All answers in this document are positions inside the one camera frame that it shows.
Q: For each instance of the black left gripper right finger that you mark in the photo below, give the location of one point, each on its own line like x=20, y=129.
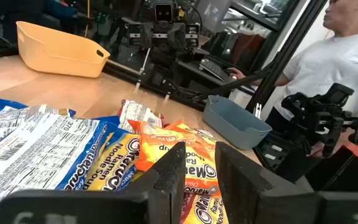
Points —
x=241, y=193

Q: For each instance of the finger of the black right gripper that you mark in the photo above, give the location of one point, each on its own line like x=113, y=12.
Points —
x=177, y=36
x=146, y=35

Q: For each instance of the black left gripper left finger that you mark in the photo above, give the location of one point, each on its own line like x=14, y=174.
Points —
x=166, y=186

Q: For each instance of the orange Maruchan ramen pack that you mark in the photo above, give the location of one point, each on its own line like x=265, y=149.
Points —
x=157, y=146
x=200, y=168

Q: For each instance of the blue Maruchan ramen pack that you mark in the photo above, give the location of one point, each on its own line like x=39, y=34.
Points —
x=8, y=124
x=36, y=155
x=109, y=121
x=113, y=165

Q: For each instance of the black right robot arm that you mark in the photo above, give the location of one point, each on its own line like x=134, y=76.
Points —
x=163, y=60

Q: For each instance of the black computer keyboard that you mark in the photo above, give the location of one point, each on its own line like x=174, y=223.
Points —
x=213, y=69

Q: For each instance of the blue-grey plastic bin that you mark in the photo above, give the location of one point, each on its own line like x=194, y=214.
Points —
x=232, y=124

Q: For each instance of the person's hand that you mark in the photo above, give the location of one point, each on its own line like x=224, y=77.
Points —
x=236, y=73

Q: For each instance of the yellow plastic basket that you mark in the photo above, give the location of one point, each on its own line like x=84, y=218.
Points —
x=57, y=59

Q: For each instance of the person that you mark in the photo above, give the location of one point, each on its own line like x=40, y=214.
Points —
x=331, y=62

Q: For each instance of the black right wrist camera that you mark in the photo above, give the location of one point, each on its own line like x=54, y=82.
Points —
x=163, y=12

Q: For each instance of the black aluminium table frame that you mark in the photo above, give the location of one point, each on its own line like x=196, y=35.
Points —
x=120, y=73

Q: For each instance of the white plastic bracket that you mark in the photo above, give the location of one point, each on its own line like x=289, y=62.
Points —
x=257, y=110

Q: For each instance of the black aluminium upright post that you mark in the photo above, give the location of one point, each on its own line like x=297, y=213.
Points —
x=286, y=53

